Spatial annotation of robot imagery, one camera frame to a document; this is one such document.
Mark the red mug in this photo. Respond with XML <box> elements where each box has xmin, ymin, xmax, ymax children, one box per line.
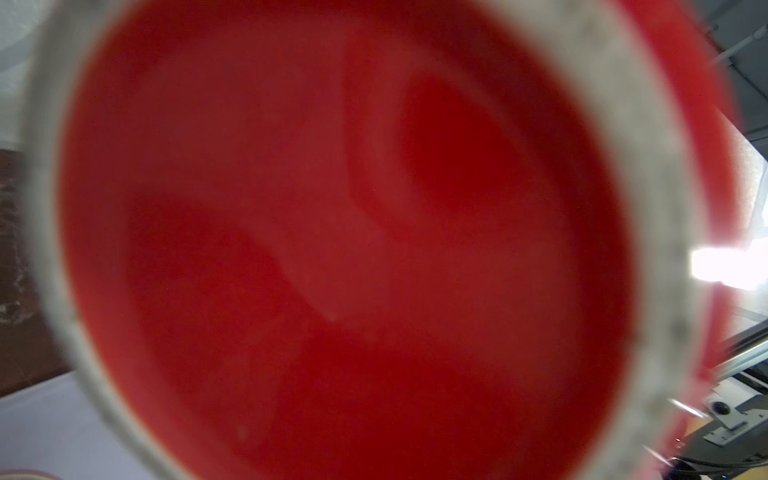
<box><xmin>22</xmin><ymin>1</ymin><xmax>738</xmax><ymax>479</ymax></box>

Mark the lavender plastic tray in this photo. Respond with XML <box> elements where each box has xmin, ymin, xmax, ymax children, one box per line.
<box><xmin>1</xmin><ymin>373</ymin><xmax>153</xmax><ymax>479</ymax></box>

